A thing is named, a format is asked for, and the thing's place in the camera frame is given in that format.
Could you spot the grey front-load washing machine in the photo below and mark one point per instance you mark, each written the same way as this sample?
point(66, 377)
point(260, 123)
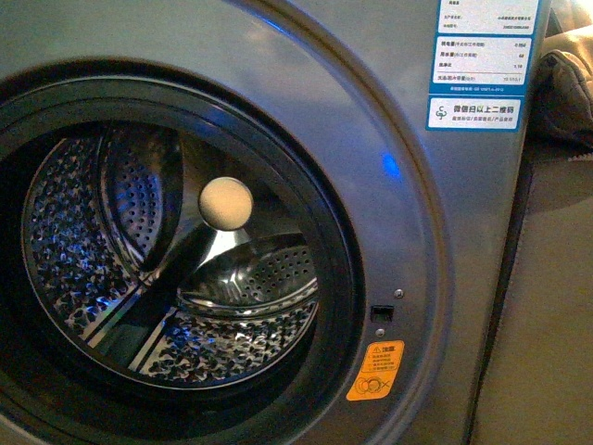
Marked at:
point(349, 81)

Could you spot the steel washing machine drum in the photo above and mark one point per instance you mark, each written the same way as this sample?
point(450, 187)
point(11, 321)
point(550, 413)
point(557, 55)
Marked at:
point(164, 257)

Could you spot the orange warning sticker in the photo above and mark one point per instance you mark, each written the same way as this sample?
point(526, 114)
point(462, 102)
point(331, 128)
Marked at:
point(378, 371)

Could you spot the blue white energy label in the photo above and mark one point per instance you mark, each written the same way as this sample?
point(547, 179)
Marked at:
point(482, 57)

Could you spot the black rubber door gasket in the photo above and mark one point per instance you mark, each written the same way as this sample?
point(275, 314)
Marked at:
point(45, 400)

